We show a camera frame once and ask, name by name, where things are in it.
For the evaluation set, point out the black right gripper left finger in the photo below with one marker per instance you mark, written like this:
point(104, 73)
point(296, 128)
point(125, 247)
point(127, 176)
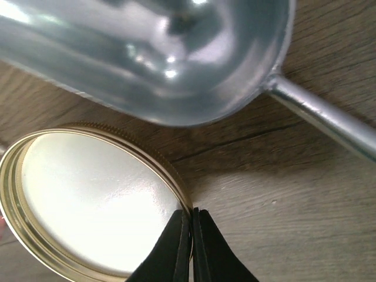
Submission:
point(170, 258)

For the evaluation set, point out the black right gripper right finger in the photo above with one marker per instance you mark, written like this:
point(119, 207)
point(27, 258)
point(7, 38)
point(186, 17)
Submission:
point(213, 259)

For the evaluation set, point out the round white jar lid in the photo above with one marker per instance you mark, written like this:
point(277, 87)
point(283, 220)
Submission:
point(88, 200)

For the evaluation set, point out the metal scoop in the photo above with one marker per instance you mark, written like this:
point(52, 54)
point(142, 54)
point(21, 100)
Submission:
point(173, 63)

